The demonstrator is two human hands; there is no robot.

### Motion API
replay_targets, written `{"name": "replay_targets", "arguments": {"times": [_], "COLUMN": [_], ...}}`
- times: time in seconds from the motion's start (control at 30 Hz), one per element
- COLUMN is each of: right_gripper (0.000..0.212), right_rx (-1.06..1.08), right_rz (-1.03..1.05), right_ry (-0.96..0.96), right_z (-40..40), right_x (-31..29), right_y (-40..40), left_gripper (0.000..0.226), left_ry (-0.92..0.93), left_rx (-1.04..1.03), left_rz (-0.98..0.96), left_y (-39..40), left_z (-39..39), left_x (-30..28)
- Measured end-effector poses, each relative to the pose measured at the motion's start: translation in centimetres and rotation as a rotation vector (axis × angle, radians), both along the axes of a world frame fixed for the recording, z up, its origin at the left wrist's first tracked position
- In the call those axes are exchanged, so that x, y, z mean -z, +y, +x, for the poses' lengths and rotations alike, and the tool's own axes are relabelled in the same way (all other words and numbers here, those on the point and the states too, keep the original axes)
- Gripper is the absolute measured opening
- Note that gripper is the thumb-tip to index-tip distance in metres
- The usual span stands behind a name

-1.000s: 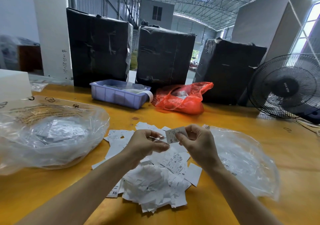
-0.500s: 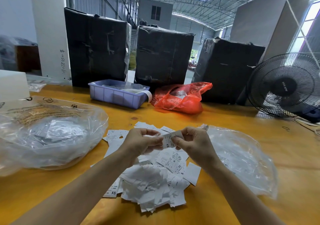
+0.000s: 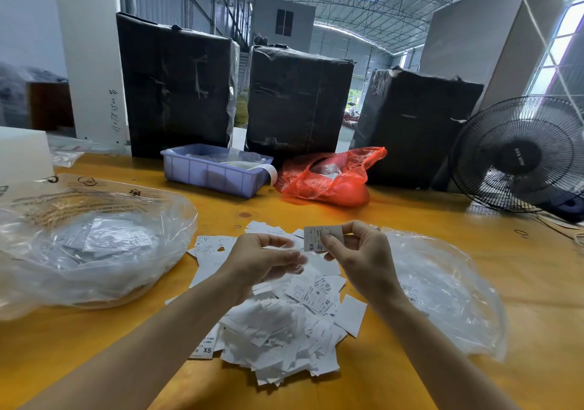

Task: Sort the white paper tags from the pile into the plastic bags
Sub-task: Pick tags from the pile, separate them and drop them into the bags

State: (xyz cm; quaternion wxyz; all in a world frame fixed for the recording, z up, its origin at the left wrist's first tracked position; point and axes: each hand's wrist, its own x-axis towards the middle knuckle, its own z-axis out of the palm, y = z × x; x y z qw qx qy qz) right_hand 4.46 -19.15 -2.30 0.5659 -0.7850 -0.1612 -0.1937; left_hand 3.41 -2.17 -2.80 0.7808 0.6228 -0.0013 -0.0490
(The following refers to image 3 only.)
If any person's left hand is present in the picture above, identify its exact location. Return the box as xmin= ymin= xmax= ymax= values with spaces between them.
xmin=221 ymin=232 xmax=308 ymax=302

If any person's right hand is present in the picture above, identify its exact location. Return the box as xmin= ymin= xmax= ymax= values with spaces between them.
xmin=321 ymin=220 xmax=406 ymax=308

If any white paper label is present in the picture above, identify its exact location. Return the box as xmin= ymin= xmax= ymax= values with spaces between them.
xmin=303 ymin=225 xmax=345 ymax=254

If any pile of white labels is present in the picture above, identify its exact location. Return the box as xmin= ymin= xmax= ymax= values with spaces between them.
xmin=164 ymin=221 xmax=369 ymax=388

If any clear plastic bag black print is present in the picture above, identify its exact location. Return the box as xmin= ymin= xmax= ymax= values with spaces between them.
xmin=378 ymin=227 xmax=509 ymax=361

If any large clear bag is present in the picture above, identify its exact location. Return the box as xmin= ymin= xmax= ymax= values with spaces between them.
xmin=0 ymin=174 xmax=199 ymax=322

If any person's left forearm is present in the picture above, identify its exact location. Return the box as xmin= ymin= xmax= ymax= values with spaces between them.
xmin=18 ymin=279 xmax=248 ymax=410

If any person's right forearm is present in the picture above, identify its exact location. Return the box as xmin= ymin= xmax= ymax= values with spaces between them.
xmin=376 ymin=288 xmax=521 ymax=410

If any red plastic bag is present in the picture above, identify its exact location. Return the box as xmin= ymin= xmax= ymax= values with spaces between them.
xmin=276 ymin=146 xmax=388 ymax=208

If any blue plastic bin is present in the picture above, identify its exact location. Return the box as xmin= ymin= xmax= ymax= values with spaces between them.
xmin=161 ymin=143 xmax=279 ymax=198

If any large black wrapped bale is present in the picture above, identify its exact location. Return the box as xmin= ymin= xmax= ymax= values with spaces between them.
xmin=245 ymin=45 xmax=356 ymax=162
xmin=116 ymin=12 xmax=241 ymax=160
xmin=351 ymin=67 xmax=485 ymax=190

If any black table fan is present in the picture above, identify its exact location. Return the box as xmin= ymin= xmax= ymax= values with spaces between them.
xmin=451 ymin=95 xmax=584 ymax=222

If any grey cabin with window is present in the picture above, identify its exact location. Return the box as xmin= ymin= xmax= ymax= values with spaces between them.
xmin=252 ymin=0 xmax=317 ymax=53

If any white foam box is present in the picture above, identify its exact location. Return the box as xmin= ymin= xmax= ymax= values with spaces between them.
xmin=0 ymin=126 xmax=56 ymax=188

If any brown wooden cabinet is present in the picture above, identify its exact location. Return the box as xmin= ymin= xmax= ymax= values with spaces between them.
xmin=27 ymin=81 xmax=75 ymax=132

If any white pillar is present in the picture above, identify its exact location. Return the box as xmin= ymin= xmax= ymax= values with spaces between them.
xmin=52 ymin=0 xmax=131 ymax=148

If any bundle of cables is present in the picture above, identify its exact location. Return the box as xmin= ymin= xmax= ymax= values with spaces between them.
xmin=538 ymin=210 xmax=584 ymax=246

